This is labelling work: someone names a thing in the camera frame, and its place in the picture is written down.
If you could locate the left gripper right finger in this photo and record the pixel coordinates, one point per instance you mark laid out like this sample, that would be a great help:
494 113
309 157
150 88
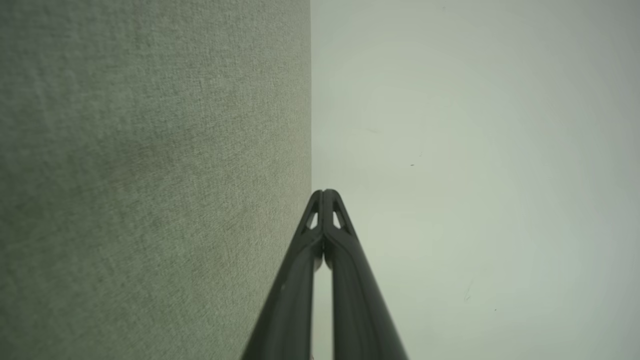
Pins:
357 310

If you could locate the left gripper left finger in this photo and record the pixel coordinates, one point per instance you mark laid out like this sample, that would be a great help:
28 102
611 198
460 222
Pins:
290 310

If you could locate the grey fabric sofa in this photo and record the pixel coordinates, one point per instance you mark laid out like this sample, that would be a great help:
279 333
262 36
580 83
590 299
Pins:
150 175

